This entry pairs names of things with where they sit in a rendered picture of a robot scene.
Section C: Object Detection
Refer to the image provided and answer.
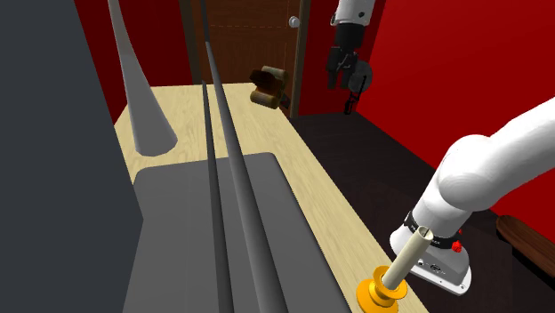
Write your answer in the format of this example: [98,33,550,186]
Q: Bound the light wood desk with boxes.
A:
[113,82,431,313]

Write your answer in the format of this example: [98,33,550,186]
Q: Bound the dark grey panel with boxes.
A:
[0,0,145,313]

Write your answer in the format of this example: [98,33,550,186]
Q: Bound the grey double pole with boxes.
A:
[198,0,291,313]

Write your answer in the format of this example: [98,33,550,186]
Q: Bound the grey tall cone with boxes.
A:
[106,0,180,158]

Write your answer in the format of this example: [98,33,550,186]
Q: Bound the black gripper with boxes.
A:
[326,22,365,91]

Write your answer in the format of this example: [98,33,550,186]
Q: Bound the cream candle yellow holder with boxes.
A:
[356,225,435,313]

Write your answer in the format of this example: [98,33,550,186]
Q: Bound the grey flat slab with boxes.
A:
[122,151,353,313]

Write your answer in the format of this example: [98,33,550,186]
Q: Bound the brown olive binoculars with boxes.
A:
[248,65,291,110]

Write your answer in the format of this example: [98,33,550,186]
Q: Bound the brown wooden door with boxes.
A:
[179,0,311,119]

